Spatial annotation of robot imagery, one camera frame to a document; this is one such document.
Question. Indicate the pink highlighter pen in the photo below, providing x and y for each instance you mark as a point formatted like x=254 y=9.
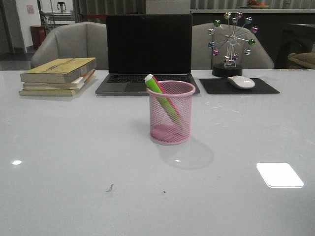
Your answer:
x=167 y=103

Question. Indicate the green highlighter pen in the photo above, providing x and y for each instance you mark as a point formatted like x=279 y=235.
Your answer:
x=152 y=83

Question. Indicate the pink mesh pen holder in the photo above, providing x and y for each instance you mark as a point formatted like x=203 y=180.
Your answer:
x=162 y=128

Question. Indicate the black mouse pad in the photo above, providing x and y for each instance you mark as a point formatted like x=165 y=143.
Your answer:
x=223 y=86

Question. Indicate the grey open laptop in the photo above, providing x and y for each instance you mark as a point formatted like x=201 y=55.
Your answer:
x=143 y=44

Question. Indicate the middle cream book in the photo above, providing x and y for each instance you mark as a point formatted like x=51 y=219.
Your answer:
x=77 y=84

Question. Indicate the ferris wheel desk toy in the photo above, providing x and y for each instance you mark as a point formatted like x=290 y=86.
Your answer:
x=228 y=65

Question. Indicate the right grey armchair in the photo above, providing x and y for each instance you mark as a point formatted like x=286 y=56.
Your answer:
x=251 y=57

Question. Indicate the grey armchair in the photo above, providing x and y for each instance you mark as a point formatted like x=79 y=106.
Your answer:
x=79 y=40
x=251 y=57

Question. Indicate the white computer mouse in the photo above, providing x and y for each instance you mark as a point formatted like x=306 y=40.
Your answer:
x=241 y=82

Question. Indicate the left grey armchair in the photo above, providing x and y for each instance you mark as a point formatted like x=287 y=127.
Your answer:
x=79 y=40

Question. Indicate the top yellow book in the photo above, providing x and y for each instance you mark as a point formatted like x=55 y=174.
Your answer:
x=59 y=71

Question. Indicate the yellow book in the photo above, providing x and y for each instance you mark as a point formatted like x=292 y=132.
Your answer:
x=59 y=92
x=59 y=71

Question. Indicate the bottom yellow book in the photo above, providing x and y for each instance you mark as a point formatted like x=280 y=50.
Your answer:
x=59 y=92

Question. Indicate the red bin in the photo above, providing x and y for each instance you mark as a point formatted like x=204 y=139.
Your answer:
x=38 y=35

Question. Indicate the fruit bowl on counter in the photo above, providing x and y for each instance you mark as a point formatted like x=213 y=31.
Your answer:
x=254 y=4

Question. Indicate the beige cushion at right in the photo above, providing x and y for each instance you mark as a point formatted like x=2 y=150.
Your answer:
x=305 y=60

